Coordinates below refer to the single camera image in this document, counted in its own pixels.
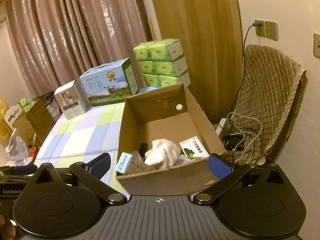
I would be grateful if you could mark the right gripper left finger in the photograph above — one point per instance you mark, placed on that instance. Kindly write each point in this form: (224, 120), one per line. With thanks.
(88, 176)

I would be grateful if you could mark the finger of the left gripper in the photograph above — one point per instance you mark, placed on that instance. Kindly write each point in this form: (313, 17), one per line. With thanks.
(24, 170)

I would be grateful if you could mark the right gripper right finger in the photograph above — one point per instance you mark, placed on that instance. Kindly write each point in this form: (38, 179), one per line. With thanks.
(228, 176)

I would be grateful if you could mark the grey foil sachet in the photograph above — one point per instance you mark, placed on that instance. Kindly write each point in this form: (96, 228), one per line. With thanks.
(137, 156)

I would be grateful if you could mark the black lighter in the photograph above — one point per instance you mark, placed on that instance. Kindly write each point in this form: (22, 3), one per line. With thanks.
(143, 149)

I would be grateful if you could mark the white cloth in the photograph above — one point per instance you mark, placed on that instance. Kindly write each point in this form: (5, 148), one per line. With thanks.
(164, 154)

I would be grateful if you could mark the person's left hand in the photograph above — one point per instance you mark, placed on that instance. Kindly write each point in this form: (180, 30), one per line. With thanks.
(7, 228)

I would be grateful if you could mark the white plastic bag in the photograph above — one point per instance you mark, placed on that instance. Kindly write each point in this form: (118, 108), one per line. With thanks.
(17, 152)

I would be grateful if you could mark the checkered tablecloth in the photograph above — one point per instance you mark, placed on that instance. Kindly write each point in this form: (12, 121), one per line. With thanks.
(84, 138)

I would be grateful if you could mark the light blue small box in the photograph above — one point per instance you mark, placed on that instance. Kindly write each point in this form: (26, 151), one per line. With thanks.
(123, 164)

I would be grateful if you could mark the white green medicine box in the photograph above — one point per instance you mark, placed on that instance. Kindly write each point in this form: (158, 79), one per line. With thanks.
(193, 148)

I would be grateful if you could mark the brown cardboard boxes stack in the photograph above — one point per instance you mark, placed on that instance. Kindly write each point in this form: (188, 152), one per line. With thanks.
(37, 121)

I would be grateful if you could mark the yellow plastic bag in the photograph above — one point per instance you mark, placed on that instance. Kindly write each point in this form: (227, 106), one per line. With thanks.
(5, 130)

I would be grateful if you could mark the white power strip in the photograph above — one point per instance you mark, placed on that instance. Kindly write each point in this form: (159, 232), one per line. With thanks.
(222, 127)

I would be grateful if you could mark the white humidifier box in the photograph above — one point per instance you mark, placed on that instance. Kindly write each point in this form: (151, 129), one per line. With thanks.
(72, 99)

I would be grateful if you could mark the brown cardboard box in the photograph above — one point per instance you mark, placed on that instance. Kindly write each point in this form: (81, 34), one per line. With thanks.
(167, 120)

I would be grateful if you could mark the blue milk carton box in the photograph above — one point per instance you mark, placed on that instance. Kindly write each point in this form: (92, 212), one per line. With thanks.
(109, 83)

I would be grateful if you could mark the quilted chair cover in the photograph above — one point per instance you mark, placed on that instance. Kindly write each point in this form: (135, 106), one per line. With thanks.
(271, 89)

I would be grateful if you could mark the green tissue pack bundle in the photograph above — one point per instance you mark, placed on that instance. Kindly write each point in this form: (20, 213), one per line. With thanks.
(162, 63)

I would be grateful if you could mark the brown curtain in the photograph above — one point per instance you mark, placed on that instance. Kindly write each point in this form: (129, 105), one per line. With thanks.
(55, 41)

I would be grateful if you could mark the wooden door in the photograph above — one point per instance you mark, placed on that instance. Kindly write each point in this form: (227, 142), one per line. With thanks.
(211, 37)

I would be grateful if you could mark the wall socket with plug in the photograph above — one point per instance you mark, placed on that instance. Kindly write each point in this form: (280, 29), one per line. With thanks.
(260, 30)

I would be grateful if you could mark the wall switch plate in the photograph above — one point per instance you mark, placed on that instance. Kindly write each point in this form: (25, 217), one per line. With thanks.
(316, 45)

